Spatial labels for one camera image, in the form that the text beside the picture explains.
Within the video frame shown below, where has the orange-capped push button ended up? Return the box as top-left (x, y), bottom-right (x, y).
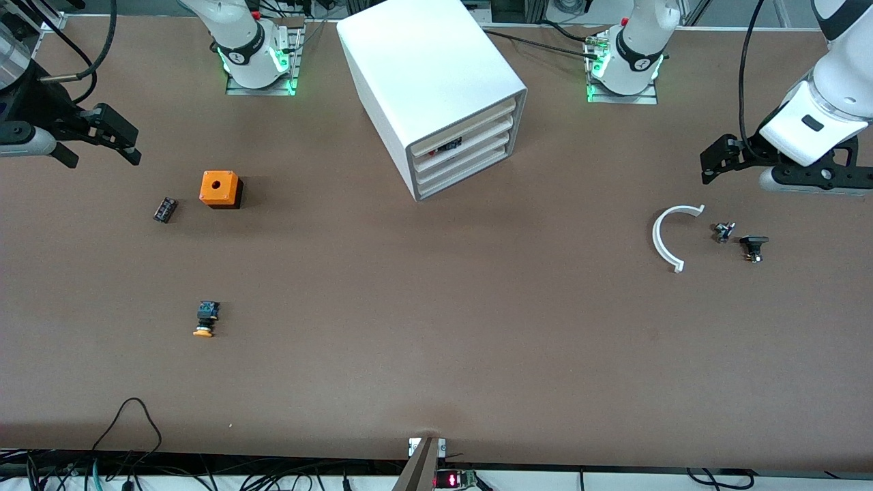
top-left (192, 301), bottom-right (221, 339)

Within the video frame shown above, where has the white semicircular plastic clamp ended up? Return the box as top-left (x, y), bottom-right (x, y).
top-left (652, 204), bottom-right (706, 273)

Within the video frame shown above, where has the orange box with hole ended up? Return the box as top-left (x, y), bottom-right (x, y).
top-left (199, 170), bottom-right (243, 210)

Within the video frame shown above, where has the small red LED device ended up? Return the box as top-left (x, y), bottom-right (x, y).
top-left (432, 468), bottom-right (479, 490)

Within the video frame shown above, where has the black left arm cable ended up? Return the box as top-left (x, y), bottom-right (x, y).
top-left (739, 0), bottom-right (768, 163)

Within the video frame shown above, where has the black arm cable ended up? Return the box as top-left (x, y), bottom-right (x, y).
top-left (739, 0), bottom-right (768, 163)
top-left (38, 0), bottom-right (118, 86)

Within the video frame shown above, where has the black flat-headed switch part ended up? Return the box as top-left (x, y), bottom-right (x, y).
top-left (739, 235), bottom-right (770, 264)

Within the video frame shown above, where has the aluminium frame profile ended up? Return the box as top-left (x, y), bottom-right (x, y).
top-left (31, 8), bottom-right (67, 33)

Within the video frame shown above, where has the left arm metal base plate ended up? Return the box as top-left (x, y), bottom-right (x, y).
top-left (585, 38), bottom-right (660, 105)

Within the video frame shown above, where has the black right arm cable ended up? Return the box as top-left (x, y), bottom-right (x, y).
top-left (38, 0), bottom-right (118, 86)

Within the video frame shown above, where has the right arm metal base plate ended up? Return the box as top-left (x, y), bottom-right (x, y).
top-left (225, 26), bottom-right (304, 96)

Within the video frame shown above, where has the thin black table cable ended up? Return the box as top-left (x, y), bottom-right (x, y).
top-left (483, 29), bottom-right (601, 61)

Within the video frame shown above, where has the black looped cable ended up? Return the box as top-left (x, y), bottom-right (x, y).
top-left (91, 398), bottom-right (163, 454)

